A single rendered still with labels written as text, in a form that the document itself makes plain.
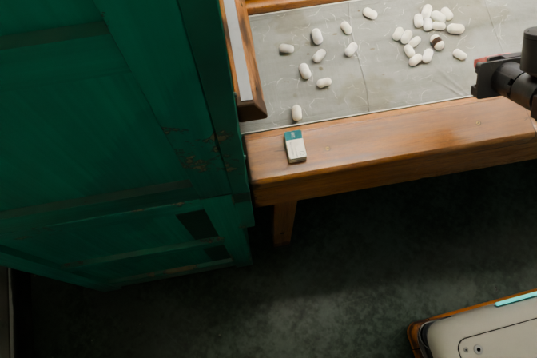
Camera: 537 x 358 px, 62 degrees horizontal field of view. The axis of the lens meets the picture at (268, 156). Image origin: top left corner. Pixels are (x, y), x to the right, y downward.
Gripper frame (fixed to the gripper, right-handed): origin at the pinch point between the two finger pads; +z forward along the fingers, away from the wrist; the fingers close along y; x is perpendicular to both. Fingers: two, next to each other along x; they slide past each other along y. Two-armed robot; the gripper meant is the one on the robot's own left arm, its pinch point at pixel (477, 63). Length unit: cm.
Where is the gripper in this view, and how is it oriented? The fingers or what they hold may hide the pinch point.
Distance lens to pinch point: 95.2
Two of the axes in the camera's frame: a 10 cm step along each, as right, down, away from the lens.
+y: -9.8, 1.6, -0.6
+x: 1.2, 8.8, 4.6
